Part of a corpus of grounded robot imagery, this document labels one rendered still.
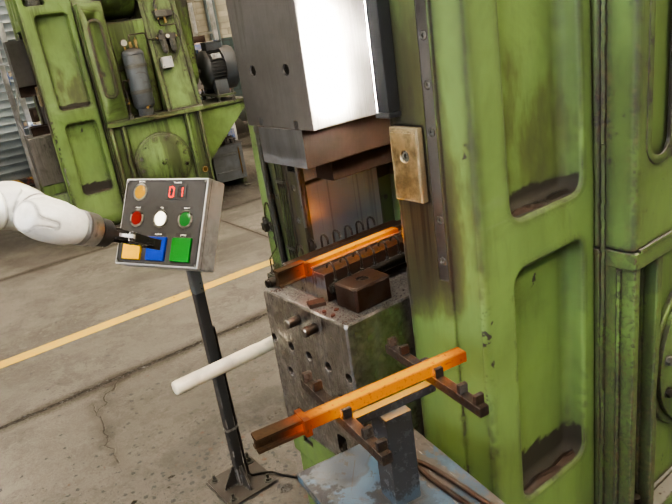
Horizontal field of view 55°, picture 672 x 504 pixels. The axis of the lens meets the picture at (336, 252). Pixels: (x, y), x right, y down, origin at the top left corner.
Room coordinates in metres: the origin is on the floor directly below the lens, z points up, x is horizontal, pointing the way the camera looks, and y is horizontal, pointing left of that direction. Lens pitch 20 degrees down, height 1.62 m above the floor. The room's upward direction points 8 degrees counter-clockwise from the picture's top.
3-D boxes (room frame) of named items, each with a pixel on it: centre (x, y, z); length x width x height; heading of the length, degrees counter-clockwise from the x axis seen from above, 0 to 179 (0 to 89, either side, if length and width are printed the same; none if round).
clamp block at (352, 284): (1.51, -0.06, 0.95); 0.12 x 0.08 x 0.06; 125
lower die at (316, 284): (1.74, -0.08, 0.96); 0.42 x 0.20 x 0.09; 125
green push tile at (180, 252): (1.87, 0.46, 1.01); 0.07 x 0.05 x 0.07; 60
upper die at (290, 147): (1.74, -0.08, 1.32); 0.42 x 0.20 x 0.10; 125
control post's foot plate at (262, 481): (2.03, 0.48, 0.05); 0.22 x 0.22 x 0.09; 35
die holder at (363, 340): (1.70, -0.12, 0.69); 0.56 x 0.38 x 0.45; 125
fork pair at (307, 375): (1.19, -0.01, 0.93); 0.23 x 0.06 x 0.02; 116
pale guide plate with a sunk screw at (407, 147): (1.44, -0.19, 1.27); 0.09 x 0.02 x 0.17; 35
